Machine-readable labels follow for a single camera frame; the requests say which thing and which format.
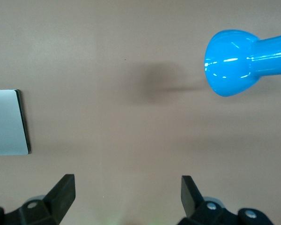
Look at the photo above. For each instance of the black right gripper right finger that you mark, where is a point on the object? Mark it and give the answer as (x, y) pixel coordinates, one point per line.
(194, 204)

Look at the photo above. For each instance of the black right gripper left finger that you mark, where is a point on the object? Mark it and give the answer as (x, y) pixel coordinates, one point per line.
(56, 201)

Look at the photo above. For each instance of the grey laptop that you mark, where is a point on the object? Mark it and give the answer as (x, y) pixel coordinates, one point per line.
(7, 122)

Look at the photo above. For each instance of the blue desk lamp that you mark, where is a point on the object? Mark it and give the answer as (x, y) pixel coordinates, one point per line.
(229, 63)

